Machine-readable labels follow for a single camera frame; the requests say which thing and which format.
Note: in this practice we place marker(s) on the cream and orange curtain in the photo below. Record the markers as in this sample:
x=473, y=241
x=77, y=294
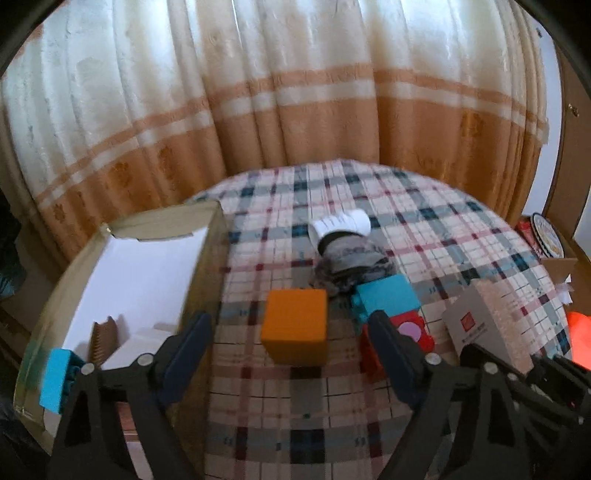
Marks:
x=116, y=107

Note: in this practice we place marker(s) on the small teal toy brick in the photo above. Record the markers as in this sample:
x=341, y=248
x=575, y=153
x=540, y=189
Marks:
x=394, y=295

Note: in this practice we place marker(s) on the cardboard box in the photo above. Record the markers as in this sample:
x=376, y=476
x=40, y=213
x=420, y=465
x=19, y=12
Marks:
x=560, y=270

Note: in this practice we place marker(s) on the plaid tablecloth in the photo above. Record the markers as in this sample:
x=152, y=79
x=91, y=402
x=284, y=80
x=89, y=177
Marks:
x=374, y=238

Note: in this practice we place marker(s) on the white paper tray liner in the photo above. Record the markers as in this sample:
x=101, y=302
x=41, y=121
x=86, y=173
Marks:
x=139, y=283

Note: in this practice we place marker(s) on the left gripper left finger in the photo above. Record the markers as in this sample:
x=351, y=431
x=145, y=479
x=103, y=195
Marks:
x=90, y=442

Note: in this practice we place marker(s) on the gold metal tin tray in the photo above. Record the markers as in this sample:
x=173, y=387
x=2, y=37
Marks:
x=204, y=294

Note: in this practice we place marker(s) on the tall beige patterned box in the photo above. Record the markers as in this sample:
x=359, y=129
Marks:
x=481, y=316

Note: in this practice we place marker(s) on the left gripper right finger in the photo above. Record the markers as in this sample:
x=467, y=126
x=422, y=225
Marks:
x=489, y=442

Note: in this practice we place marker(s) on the red ice-cream toy brick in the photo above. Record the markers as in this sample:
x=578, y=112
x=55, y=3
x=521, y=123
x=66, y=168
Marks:
x=393, y=346

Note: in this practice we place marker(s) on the orange cube block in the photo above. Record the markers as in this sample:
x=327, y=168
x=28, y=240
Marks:
x=295, y=327

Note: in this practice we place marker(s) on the brown wooden comb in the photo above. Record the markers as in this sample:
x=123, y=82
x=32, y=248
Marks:
x=103, y=342

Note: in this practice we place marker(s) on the white pill bottle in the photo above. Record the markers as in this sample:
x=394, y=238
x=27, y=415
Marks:
x=354, y=221

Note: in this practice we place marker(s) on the grey patterned cloth pouch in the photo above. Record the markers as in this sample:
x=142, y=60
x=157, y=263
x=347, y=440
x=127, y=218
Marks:
x=347, y=260

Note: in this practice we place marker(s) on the large teal toy brick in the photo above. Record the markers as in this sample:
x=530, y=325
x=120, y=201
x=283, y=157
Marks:
x=59, y=377

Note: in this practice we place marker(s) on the brown wooden door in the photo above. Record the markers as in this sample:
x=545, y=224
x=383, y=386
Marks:
x=570, y=187

